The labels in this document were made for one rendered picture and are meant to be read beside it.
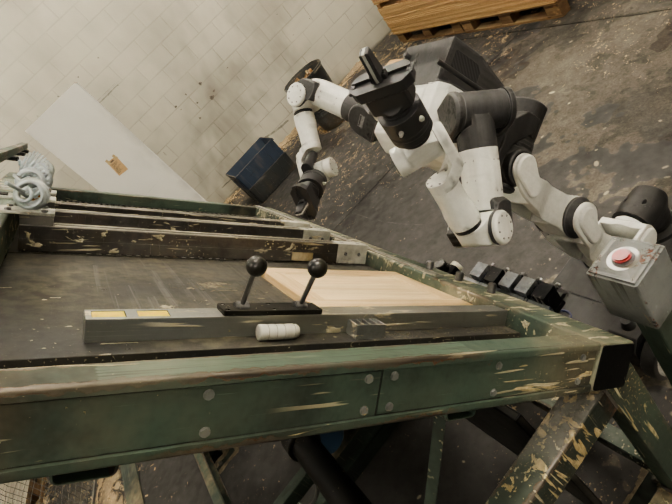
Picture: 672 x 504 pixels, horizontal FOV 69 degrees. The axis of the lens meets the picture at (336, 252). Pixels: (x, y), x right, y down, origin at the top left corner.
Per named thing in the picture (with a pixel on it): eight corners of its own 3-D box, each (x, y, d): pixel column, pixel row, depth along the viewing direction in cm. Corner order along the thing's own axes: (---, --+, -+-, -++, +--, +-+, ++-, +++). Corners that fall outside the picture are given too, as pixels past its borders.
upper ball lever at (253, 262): (251, 318, 92) (272, 265, 85) (232, 318, 90) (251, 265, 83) (247, 303, 95) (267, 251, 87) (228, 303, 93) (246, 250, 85)
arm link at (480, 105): (496, 150, 121) (490, 94, 121) (515, 143, 113) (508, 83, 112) (452, 155, 120) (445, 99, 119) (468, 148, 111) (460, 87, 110)
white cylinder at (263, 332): (259, 343, 88) (299, 341, 92) (261, 327, 88) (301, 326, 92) (254, 337, 91) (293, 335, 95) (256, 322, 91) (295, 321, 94)
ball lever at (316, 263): (309, 316, 98) (333, 267, 90) (292, 317, 96) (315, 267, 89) (303, 302, 101) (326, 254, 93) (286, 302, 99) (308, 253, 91)
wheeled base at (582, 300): (614, 222, 231) (588, 172, 215) (745, 244, 187) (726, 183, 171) (537, 329, 220) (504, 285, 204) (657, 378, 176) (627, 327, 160)
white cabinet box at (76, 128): (245, 237, 515) (75, 82, 414) (206, 278, 510) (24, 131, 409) (232, 224, 568) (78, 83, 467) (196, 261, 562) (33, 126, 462)
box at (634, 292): (686, 292, 115) (665, 243, 106) (659, 332, 113) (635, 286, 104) (635, 279, 125) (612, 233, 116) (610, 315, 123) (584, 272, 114)
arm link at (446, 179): (402, 149, 99) (434, 200, 105) (443, 125, 96) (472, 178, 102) (399, 139, 104) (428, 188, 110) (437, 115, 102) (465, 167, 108)
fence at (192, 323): (505, 325, 125) (508, 310, 124) (83, 343, 78) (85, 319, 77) (490, 319, 129) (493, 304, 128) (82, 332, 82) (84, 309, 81)
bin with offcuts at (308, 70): (362, 104, 553) (326, 56, 521) (331, 136, 548) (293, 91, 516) (342, 103, 597) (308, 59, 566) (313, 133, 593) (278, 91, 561)
